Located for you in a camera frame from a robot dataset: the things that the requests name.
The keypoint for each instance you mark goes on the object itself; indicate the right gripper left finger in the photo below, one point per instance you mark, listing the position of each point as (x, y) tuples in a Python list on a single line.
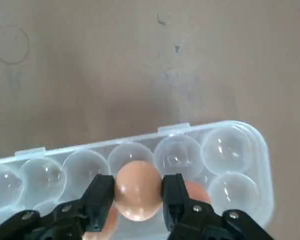
[(90, 210)]

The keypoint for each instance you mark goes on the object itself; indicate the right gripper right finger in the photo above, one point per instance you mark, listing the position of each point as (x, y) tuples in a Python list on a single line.
[(180, 215)]

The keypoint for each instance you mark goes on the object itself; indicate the transparent twelve-slot egg tray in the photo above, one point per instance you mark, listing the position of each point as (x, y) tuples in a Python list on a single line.
[(227, 150)]

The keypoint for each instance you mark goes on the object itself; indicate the brown egg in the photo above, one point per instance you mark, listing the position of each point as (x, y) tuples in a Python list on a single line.
[(197, 193), (137, 190), (110, 221)]

